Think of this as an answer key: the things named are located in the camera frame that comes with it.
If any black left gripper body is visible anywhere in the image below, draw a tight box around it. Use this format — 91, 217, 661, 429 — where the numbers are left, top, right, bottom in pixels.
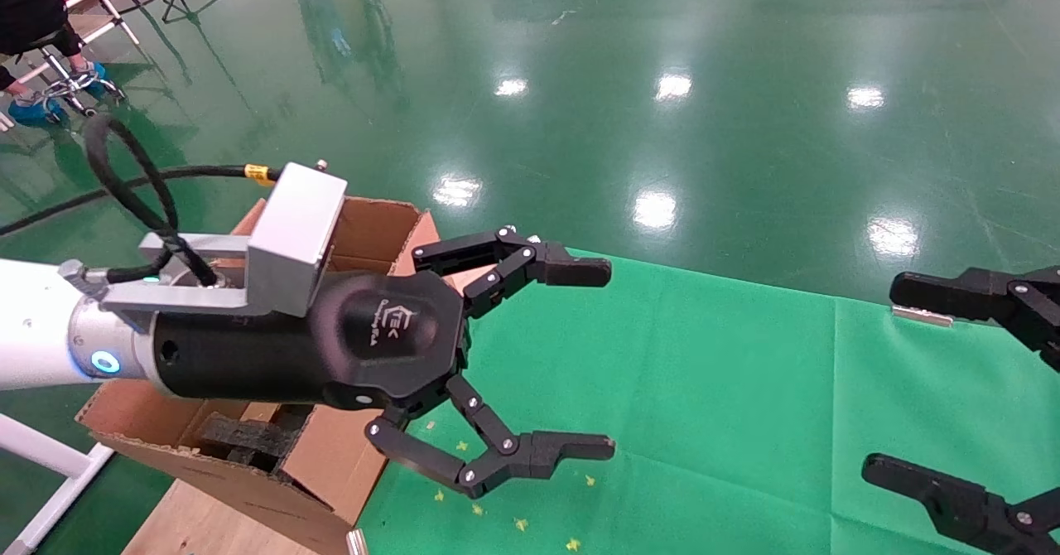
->
152, 271, 473, 411

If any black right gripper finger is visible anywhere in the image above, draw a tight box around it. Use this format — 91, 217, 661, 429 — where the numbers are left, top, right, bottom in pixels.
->
860, 454, 1060, 555
889, 266, 1060, 374

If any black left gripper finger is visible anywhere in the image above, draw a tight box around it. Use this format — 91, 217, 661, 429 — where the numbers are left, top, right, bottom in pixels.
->
365, 373, 616, 497
412, 225, 613, 318

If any large open cardboard carton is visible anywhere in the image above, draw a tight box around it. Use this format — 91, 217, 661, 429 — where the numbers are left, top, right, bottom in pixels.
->
76, 197, 441, 555

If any narrow green table cloth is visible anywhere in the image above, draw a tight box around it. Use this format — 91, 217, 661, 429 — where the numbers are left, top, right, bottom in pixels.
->
828, 297, 1060, 555

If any large green table cloth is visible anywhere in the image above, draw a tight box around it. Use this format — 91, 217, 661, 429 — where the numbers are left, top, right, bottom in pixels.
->
356, 249, 837, 555

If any black foam block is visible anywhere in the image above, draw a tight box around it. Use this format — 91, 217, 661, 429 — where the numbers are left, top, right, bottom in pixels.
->
195, 413, 309, 470

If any silver stand leg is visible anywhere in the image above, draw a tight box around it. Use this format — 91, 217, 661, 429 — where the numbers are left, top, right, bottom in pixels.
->
70, 0, 142, 46

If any person in black clothes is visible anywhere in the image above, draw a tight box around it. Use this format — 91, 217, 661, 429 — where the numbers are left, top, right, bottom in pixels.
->
0, 0, 88, 92

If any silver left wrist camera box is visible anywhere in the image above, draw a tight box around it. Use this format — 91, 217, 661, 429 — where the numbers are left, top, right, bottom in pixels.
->
99, 160, 349, 317

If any thin black cable yellow tag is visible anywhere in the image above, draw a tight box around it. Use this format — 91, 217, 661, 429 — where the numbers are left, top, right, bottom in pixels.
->
0, 162, 282, 237

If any thick black sleeved cable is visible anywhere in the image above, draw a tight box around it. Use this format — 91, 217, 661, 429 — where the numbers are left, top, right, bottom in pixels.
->
83, 112, 218, 287

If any white metal frame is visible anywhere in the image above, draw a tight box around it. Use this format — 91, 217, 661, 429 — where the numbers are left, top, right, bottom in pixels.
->
0, 413, 115, 555

